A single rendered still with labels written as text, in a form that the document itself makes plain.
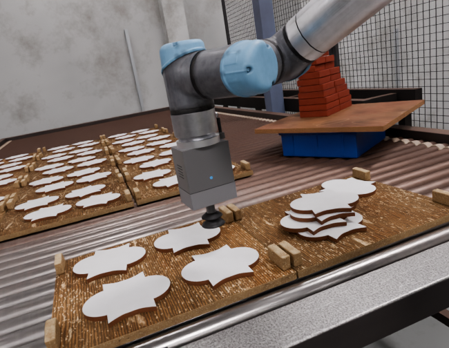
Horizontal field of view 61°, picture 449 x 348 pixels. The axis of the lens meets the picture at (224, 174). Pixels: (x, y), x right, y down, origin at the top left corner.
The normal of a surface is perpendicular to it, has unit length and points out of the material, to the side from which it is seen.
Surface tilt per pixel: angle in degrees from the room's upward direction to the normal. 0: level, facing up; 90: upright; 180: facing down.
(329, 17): 110
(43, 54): 90
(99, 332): 0
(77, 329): 0
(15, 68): 90
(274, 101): 90
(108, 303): 0
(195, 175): 90
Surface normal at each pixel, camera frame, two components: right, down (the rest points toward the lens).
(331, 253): -0.16, -0.95
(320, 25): -0.42, 0.62
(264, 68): 0.75, 0.06
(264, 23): 0.35, 0.20
